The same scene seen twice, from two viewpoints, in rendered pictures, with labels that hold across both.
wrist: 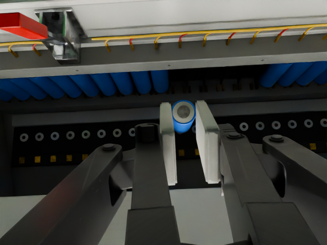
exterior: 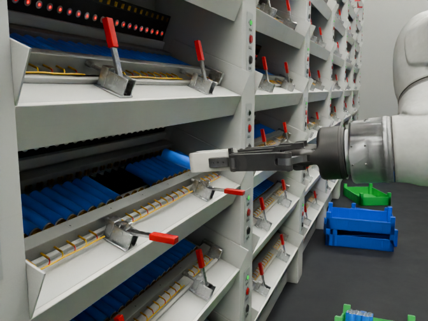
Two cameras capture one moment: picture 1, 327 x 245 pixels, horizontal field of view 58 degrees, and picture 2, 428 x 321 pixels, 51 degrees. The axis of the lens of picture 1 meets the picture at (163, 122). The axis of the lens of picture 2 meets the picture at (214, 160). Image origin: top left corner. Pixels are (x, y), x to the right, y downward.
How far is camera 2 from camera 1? 67 cm
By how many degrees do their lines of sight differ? 69
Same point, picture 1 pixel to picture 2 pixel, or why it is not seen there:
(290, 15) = (147, 220)
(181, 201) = (185, 118)
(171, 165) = not seen: hidden behind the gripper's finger
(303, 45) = (133, 206)
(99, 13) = (198, 202)
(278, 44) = (141, 204)
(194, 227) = (187, 106)
